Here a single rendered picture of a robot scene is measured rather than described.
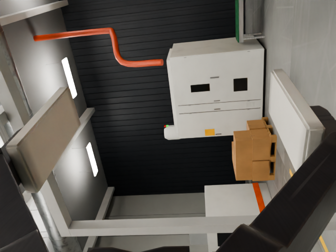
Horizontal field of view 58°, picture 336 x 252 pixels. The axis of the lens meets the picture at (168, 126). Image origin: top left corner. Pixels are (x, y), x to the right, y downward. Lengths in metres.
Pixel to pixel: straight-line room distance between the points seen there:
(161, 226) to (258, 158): 4.39
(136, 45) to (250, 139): 5.88
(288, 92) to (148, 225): 3.25
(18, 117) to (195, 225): 1.99
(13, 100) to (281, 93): 2.71
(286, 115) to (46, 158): 0.13
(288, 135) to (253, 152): 7.06
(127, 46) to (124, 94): 1.85
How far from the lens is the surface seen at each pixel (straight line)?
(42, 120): 0.18
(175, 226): 3.33
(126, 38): 11.23
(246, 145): 7.11
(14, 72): 5.98
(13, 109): 2.87
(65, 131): 0.20
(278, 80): 0.18
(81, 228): 3.59
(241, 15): 7.68
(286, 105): 0.17
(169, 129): 8.84
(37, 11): 9.59
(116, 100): 12.10
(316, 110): 0.17
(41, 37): 9.58
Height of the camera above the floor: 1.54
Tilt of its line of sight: 7 degrees up
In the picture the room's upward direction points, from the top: 94 degrees counter-clockwise
